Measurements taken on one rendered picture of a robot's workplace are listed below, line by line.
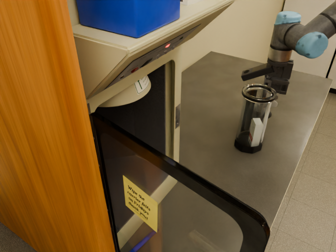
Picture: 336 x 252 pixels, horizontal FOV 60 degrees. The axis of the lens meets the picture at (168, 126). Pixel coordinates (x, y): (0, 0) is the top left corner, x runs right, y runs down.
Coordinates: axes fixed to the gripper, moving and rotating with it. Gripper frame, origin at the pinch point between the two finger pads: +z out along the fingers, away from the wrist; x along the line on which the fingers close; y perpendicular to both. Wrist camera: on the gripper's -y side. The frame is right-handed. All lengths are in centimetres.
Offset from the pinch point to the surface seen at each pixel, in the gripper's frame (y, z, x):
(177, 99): -22, -23, -42
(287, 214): 33, 102, 40
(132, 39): -19, -48, -71
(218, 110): -16.9, 8.5, 5.6
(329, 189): 63, 102, 72
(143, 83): -27, -31, -51
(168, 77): -25, -28, -41
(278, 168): 8.7, 8.5, -23.5
